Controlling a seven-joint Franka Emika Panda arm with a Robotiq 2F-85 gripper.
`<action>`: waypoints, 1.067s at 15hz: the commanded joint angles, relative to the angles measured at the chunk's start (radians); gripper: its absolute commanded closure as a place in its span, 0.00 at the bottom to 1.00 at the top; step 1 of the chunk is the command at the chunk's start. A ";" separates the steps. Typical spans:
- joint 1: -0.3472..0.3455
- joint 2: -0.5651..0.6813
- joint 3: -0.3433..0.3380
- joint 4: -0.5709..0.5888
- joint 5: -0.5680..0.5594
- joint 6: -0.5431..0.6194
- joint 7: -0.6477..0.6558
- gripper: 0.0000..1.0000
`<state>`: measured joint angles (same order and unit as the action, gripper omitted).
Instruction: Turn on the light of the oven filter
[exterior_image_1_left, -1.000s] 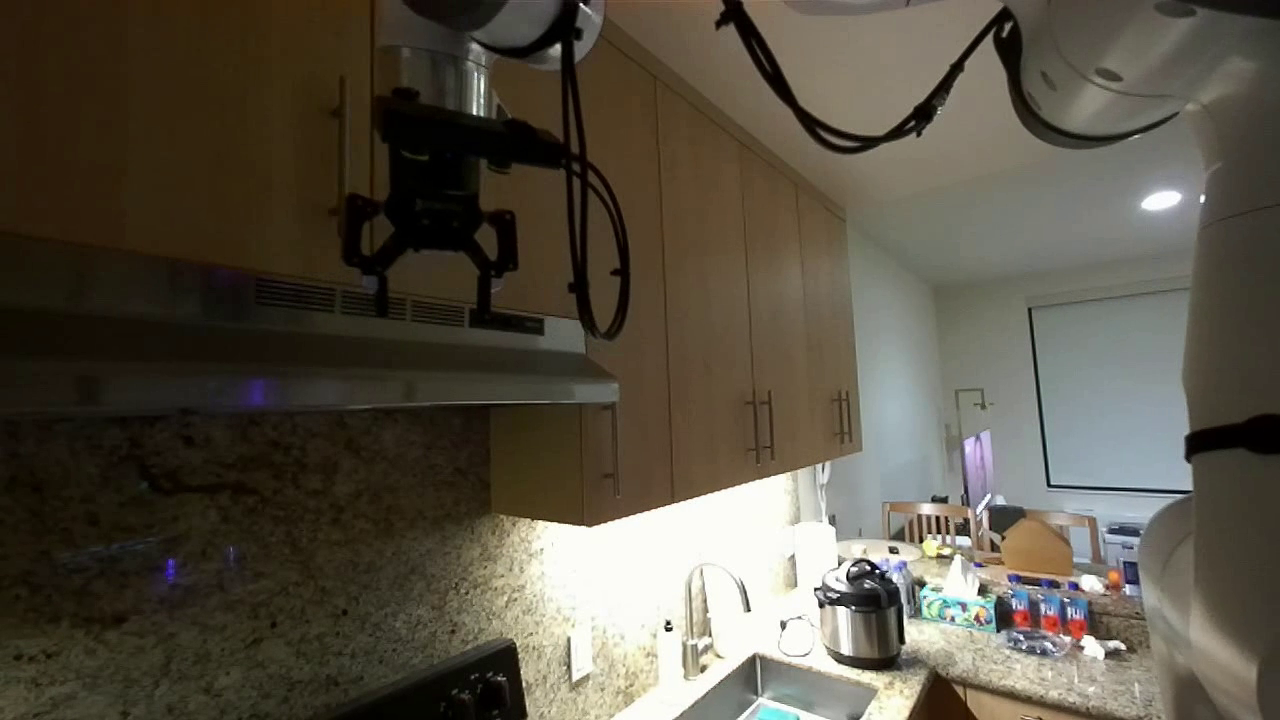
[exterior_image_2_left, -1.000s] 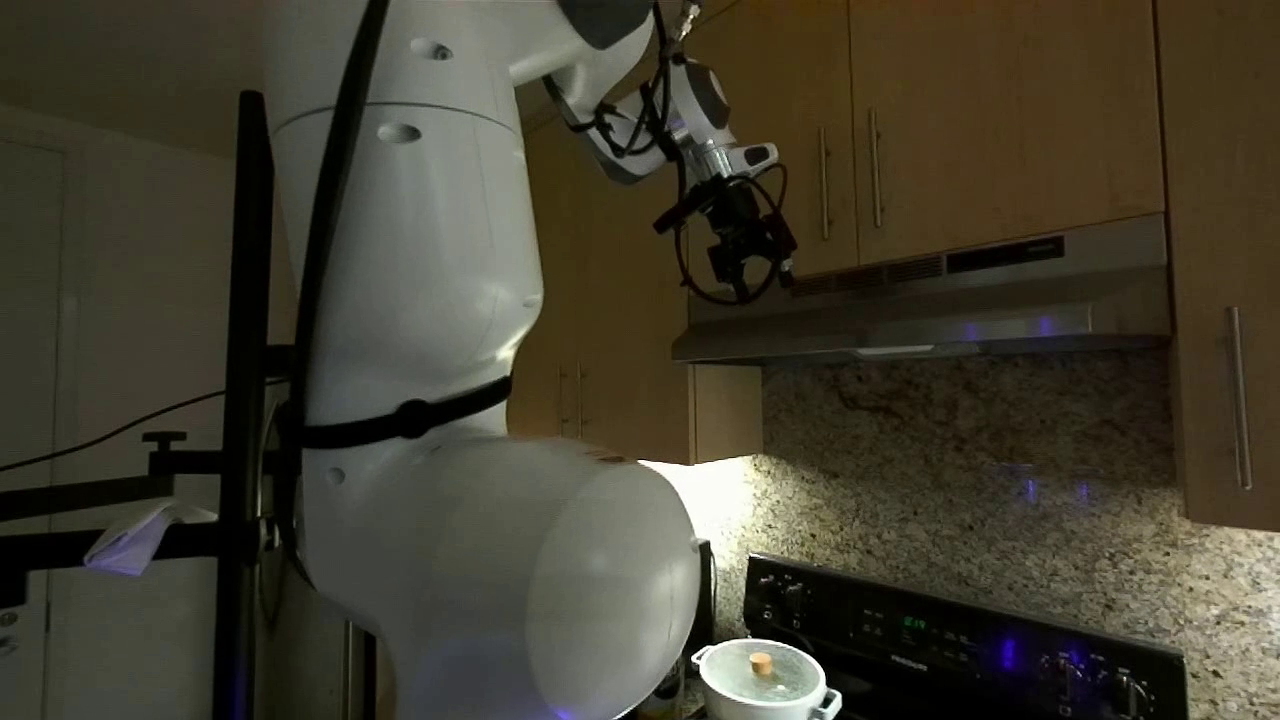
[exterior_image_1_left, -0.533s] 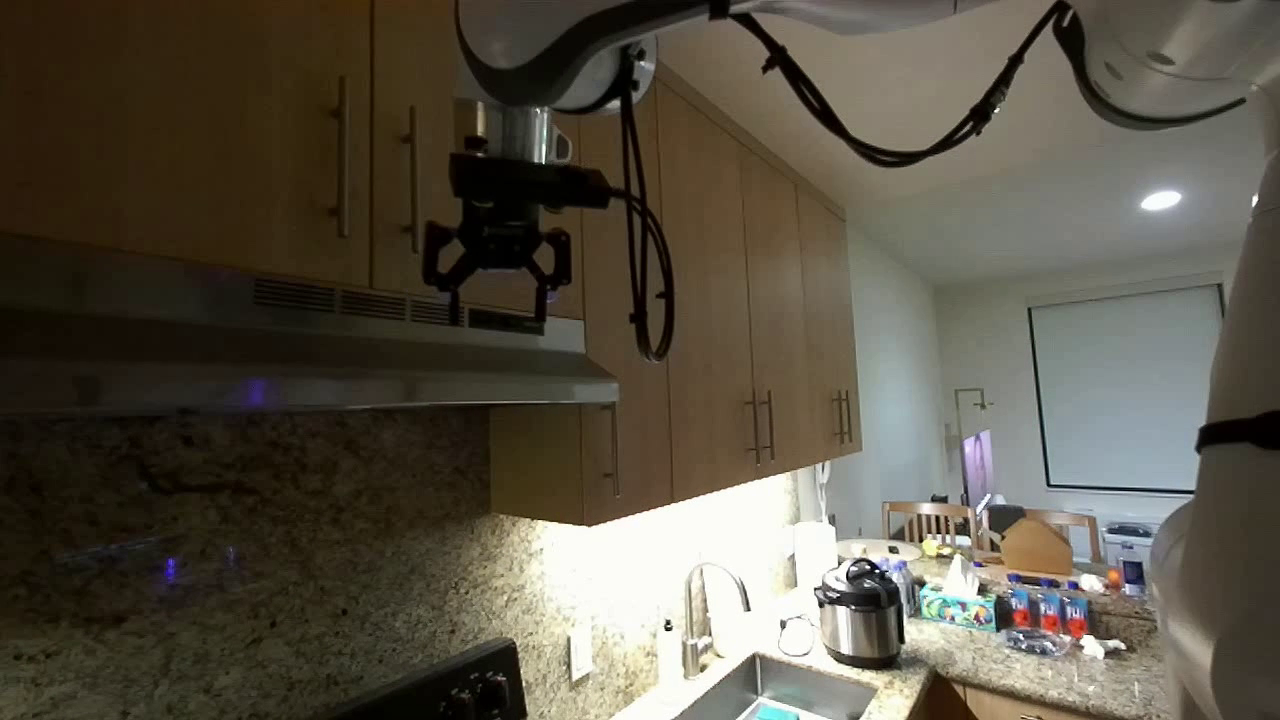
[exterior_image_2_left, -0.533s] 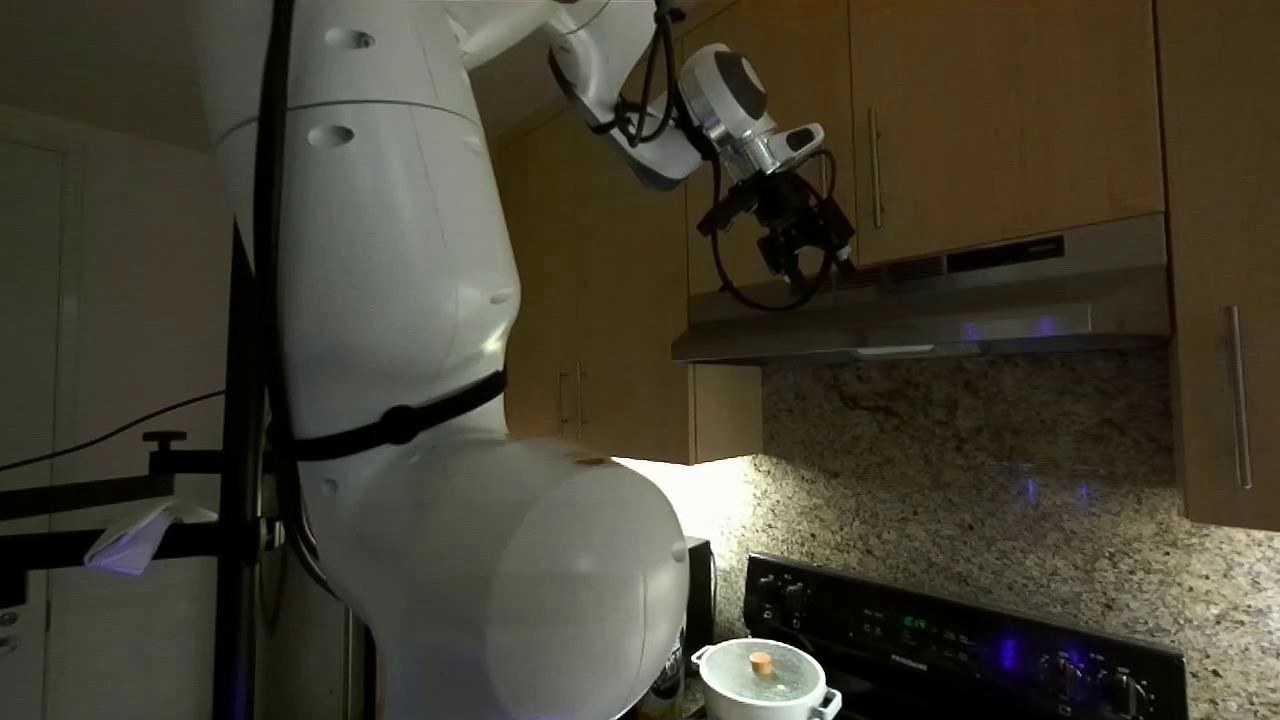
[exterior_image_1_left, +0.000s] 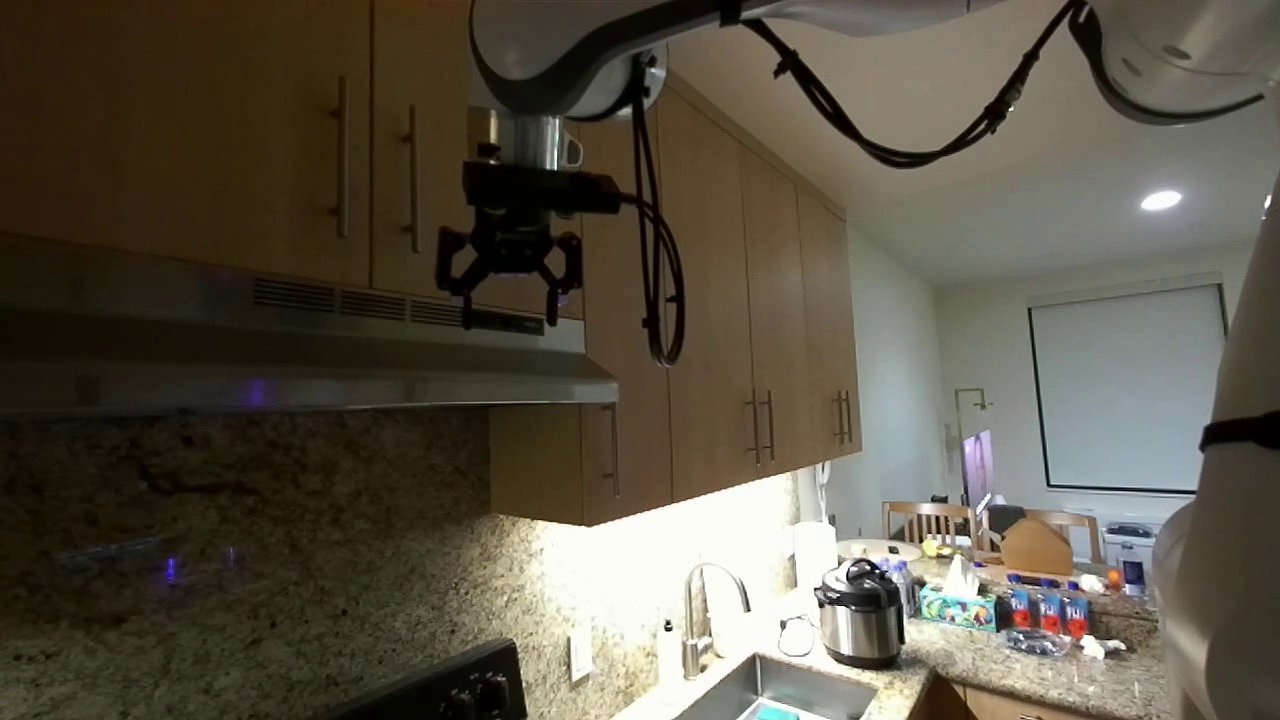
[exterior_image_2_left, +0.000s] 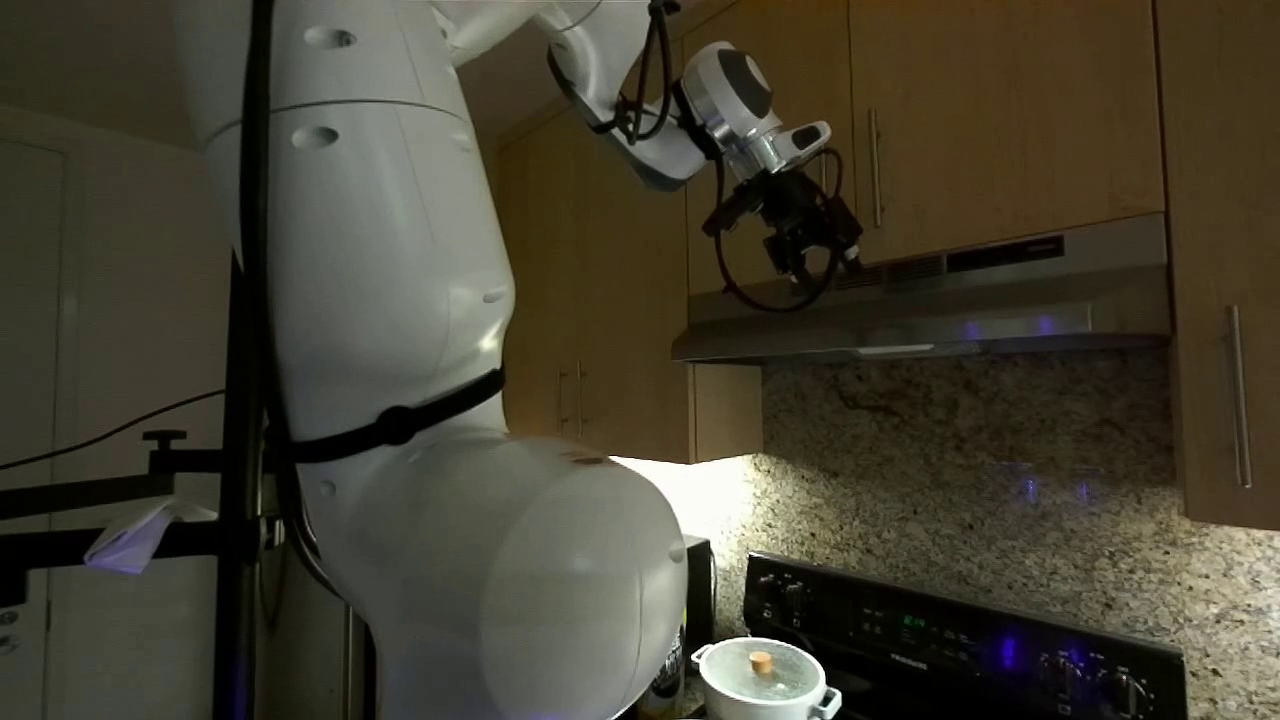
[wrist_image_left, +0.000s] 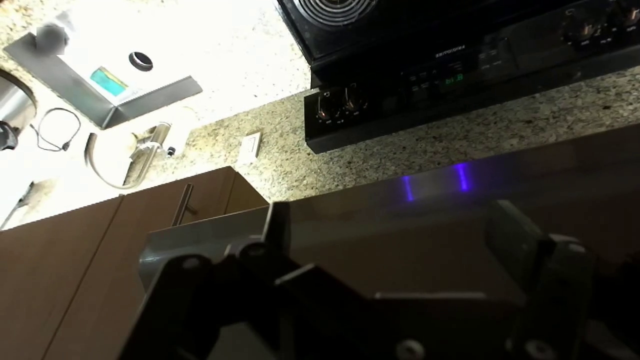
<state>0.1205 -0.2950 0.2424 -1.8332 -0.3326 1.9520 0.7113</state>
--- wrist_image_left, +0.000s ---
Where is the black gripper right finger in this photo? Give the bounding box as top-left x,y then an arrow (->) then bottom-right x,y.
484,200 -> 556,296

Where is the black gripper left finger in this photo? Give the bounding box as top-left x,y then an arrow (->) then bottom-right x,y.
265,202 -> 290,264

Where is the small white box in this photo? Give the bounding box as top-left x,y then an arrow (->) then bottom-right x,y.
239,132 -> 261,165

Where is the black electric stove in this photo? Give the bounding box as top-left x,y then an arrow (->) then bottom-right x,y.
277,0 -> 640,152

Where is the stainless steel appliance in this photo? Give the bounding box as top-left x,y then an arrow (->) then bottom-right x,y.
0,69 -> 39,152

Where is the small black ring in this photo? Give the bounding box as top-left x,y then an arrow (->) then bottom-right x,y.
126,50 -> 156,75

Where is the black cable loop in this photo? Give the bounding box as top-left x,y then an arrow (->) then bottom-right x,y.
28,106 -> 85,155

